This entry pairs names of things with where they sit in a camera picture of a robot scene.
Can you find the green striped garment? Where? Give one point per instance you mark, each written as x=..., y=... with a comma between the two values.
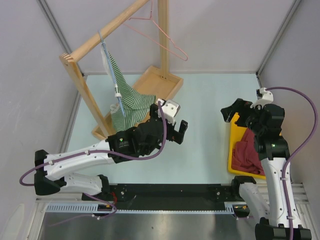
x=136, y=105

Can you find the blue hanger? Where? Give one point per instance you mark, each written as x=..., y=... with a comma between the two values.
x=107, y=64

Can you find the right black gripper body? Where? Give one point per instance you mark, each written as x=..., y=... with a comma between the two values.
x=249, y=116

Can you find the yellow plastic tray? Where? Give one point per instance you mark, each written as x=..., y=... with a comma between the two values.
x=236, y=134

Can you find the white cable duct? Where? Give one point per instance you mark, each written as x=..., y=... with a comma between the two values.
x=93, y=208

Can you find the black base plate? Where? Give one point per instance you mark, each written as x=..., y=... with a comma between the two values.
x=170, y=197

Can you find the red tank top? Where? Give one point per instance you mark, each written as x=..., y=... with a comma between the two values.
x=244, y=156

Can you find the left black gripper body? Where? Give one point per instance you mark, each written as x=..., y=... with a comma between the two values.
x=151, y=148

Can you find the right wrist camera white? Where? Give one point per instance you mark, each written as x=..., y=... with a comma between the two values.
x=264, y=97

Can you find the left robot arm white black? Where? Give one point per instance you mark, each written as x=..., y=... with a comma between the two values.
x=59, y=172

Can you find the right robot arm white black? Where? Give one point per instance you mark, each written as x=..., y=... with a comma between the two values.
x=274, y=154

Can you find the pink wire hanger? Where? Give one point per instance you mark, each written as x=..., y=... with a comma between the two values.
x=165, y=42

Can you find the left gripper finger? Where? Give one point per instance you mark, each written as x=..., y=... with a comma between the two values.
x=176, y=137
x=183, y=126

